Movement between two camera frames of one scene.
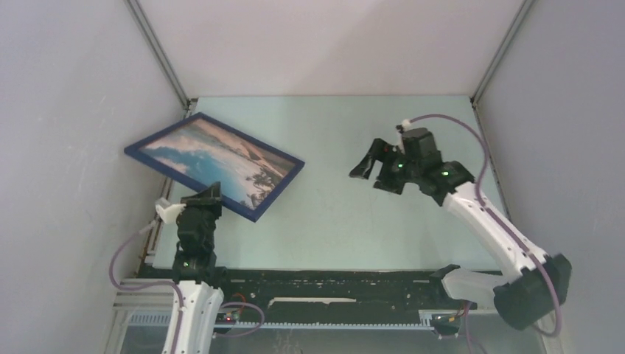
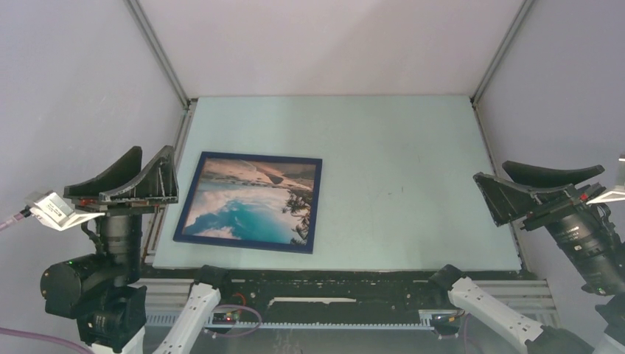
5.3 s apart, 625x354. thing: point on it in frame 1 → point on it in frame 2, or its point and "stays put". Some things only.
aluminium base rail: x=145 y=302 stays put
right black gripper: x=379 y=150 → x=503 y=198
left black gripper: x=208 y=198 → x=157 y=183
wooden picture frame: x=133 y=150 → x=180 y=237
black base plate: x=300 y=293 stays put
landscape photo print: x=208 y=154 → x=252 y=200
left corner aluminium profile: x=160 y=57 stays put
